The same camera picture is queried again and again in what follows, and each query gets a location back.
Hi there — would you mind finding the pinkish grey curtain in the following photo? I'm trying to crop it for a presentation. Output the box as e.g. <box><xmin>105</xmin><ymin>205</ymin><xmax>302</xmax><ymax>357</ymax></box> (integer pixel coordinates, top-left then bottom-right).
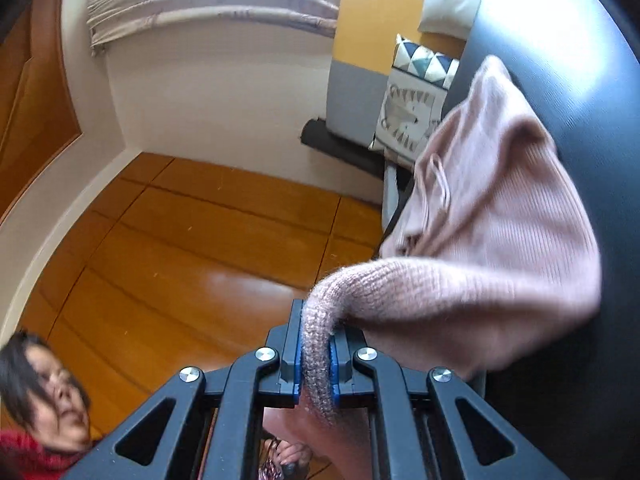
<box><xmin>86</xmin><ymin>0</ymin><xmax>348</xmax><ymax>56</ymax></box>

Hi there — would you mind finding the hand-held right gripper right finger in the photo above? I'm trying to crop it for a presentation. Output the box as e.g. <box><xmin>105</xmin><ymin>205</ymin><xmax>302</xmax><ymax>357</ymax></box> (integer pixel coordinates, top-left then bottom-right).
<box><xmin>327</xmin><ymin>327</ymin><xmax>571</xmax><ymax>480</ymax></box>

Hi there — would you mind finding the tiger print cushion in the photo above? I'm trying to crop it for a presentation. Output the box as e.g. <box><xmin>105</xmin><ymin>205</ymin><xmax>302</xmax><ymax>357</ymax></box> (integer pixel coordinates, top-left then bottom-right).
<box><xmin>369</xmin><ymin>34</ymin><xmax>461</xmax><ymax>168</ymax></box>

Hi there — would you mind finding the pink knitted sweater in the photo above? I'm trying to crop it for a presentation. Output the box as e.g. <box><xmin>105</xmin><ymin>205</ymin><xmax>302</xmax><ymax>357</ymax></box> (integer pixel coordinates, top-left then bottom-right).
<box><xmin>265</xmin><ymin>55</ymin><xmax>603</xmax><ymax>480</ymax></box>

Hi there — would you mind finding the person's red scarf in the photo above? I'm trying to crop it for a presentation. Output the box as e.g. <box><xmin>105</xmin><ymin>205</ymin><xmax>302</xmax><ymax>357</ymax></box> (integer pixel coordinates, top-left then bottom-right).
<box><xmin>0</xmin><ymin>427</ymin><xmax>91</xmax><ymax>480</ymax></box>

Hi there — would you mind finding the grey yellow blue sofa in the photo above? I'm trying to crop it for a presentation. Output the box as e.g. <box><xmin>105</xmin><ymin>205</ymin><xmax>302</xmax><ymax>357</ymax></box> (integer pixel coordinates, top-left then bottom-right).
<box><xmin>325</xmin><ymin>0</ymin><xmax>488</xmax><ymax>241</ymax></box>

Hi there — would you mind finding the black rolled mat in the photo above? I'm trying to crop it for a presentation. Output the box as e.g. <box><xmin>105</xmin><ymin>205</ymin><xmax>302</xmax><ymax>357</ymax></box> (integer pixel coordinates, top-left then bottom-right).
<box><xmin>300</xmin><ymin>117</ymin><xmax>388</xmax><ymax>177</ymax></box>

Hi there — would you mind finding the person's head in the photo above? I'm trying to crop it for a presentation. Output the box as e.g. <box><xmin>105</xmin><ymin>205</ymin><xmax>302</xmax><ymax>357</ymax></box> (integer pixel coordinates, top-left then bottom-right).
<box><xmin>0</xmin><ymin>330</ymin><xmax>93</xmax><ymax>453</ymax></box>

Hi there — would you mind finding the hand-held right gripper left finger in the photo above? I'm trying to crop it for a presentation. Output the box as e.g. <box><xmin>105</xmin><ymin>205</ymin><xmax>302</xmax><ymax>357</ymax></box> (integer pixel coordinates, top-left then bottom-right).
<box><xmin>65</xmin><ymin>299</ymin><xmax>306</xmax><ymax>480</ymax></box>

